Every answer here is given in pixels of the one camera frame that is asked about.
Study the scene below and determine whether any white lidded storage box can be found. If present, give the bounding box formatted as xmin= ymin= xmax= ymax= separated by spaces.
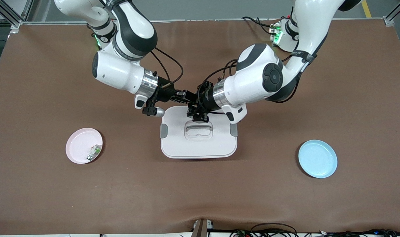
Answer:
xmin=160 ymin=106 xmax=238 ymax=159

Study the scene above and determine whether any brown table cover mat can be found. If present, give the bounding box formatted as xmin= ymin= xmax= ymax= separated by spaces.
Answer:
xmin=0 ymin=19 xmax=400 ymax=236

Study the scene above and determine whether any pink round plate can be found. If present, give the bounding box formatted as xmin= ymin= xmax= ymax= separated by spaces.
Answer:
xmin=66 ymin=128 xmax=103 ymax=164

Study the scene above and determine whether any light blue round plate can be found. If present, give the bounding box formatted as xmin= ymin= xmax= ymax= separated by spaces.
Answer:
xmin=298 ymin=140 xmax=338 ymax=179

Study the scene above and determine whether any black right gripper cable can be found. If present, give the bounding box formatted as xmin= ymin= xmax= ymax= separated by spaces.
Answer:
xmin=150 ymin=46 xmax=184 ymax=86

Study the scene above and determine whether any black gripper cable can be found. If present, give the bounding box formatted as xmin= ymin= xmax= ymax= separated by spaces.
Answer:
xmin=150 ymin=46 xmax=184 ymax=86
xmin=200 ymin=59 xmax=240 ymax=96

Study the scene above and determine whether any grey box lid handle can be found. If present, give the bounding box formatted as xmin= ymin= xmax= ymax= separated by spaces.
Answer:
xmin=185 ymin=124 xmax=213 ymax=133

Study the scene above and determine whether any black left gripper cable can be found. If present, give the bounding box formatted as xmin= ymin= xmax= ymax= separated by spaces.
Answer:
xmin=200 ymin=59 xmax=240 ymax=96

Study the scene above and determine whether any silver table edge rail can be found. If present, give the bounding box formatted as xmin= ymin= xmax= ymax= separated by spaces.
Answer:
xmin=20 ymin=18 xmax=385 ymax=25

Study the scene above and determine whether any green and white switch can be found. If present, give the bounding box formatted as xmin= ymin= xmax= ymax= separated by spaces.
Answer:
xmin=86 ymin=144 xmax=101 ymax=162

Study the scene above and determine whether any black arm base cable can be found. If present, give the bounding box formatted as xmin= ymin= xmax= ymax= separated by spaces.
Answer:
xmin=241 ymin=16 xmax=276 ymax=33

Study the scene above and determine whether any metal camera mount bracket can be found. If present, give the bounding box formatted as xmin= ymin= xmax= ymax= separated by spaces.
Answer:
xmin=192 ymin=218 xmax=214 ymax=237

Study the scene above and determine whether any black looped cable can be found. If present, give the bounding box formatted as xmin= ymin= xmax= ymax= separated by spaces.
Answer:
xmin=250 ymin=223 xmax=298 ymax=237

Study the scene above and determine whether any aluminium frame profile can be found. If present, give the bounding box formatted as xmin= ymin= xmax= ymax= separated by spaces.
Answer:
xmin=383 ymin=0 xmax=400 ymax=27
xmin=0 ymin=0 xmax=34 ymax=28

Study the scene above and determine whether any black cable bundle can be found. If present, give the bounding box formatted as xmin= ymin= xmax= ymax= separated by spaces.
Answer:
xmin=318 ymin=229 xmax=400 ymax=237

